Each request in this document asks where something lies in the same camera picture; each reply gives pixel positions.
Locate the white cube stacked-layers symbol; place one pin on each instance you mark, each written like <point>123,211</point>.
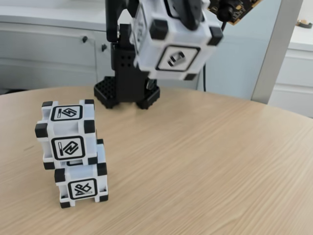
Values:
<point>171,41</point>

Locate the white cube crossed-lines symbol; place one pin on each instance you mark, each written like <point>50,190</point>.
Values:
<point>82,175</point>

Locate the white cube zigzag-diamond symbol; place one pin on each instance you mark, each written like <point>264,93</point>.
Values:
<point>66,127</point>

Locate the bare circuit board camera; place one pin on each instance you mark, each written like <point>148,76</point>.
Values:
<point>234,12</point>

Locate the white drawer cabinet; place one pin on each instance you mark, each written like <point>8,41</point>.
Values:
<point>298,68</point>

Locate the black cabinet key lock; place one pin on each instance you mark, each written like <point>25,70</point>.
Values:
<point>84,38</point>
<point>104,47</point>

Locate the olive wrist band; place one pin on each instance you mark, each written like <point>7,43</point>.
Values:
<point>305,24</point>

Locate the white pillar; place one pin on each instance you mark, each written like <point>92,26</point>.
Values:
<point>276,49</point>

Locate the black round spoked wheel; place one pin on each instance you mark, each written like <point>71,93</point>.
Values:
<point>148,84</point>

